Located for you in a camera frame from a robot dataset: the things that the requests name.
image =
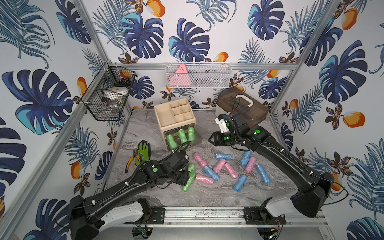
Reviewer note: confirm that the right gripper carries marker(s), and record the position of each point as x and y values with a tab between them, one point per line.
216	139

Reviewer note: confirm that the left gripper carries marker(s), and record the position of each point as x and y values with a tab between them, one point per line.
182	175

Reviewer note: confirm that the green bag roll two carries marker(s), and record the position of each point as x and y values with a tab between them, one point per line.
190	181

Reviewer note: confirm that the green bag roll one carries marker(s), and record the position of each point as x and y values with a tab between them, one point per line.
191	168

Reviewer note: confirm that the green bag roll three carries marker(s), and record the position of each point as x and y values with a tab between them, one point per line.
171	141

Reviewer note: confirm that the green bag roll five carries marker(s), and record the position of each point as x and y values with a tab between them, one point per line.
182	136

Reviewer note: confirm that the green bag roll four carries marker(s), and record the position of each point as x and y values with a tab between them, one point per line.
191	134

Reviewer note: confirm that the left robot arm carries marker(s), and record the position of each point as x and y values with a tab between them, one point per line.
85	215

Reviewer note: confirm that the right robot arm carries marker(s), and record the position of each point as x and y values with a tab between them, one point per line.
313	188

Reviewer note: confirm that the beige drawer organizer cabinet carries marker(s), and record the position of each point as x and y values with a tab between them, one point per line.
174	115

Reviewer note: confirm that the pink bag roll one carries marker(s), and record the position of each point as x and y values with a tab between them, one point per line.
197	157

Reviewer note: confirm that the blue bag roll three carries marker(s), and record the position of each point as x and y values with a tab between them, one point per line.
226	157

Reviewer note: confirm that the blue bag roll four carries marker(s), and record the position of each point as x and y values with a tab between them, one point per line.
246	158

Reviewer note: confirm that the pink bag roll four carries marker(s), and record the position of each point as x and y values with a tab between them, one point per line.
204	179

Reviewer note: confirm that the blue bag roll one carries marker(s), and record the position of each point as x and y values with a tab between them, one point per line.
211	173

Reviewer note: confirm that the brown lid storage box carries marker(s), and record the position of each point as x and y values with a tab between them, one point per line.
237	101

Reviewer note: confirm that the pink bag roll five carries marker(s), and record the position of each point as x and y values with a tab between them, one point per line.
250	165

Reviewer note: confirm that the green black work glove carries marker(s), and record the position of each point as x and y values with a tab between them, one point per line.
143	152

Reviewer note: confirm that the pink bag roll two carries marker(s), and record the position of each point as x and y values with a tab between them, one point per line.
219	166

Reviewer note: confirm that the pink bag roll three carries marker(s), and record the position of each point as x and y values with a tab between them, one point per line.
233	174

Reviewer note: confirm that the blue bag roll two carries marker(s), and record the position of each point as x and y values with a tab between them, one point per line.
240	183

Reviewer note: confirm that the blue bag roll five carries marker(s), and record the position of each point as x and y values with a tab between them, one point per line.
265	177

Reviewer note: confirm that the pink triangle item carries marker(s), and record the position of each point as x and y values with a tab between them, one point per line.
180	78

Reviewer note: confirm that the yellow handled pliers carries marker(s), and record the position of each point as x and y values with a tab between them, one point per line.
135	158

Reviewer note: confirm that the white mesh wall basket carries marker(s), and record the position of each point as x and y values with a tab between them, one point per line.
204	75

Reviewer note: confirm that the black wire wall basket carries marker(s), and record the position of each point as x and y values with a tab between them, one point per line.
109	76

